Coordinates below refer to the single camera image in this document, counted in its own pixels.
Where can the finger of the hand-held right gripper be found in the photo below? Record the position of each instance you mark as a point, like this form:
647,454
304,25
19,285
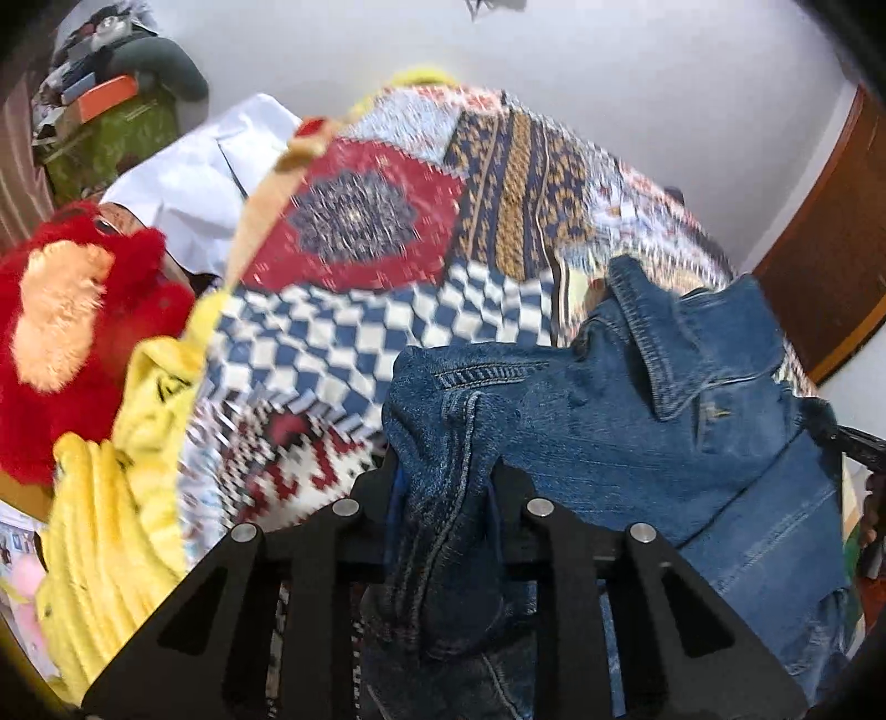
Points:
862,446

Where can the colourful patchwork blanket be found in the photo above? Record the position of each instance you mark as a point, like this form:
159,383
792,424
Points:
360,208

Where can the yellow plush hoop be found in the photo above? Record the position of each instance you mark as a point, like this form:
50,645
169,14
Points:
422,76

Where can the brown wooden door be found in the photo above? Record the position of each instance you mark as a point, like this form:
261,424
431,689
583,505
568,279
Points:
830,242

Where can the pink soft item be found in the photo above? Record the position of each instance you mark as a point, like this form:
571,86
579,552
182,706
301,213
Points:
24,581

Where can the striped reddish brown curtain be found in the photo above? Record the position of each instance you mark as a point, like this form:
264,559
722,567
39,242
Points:
21,187

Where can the blue denim jacket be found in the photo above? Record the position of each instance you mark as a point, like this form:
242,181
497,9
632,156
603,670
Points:
588,415

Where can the yellow towel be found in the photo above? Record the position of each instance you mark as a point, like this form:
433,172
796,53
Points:
104,526

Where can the grey neck pillow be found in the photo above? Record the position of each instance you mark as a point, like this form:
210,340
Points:
176,69

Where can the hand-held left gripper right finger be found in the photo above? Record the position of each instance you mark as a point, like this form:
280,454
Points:
512,498

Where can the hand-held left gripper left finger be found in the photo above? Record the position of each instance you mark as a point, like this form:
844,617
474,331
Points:
367,526

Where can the red plush toy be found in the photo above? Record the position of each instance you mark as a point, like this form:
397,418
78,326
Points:
138,304

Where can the orange shoe box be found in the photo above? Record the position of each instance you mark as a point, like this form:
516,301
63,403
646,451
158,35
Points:
107,97

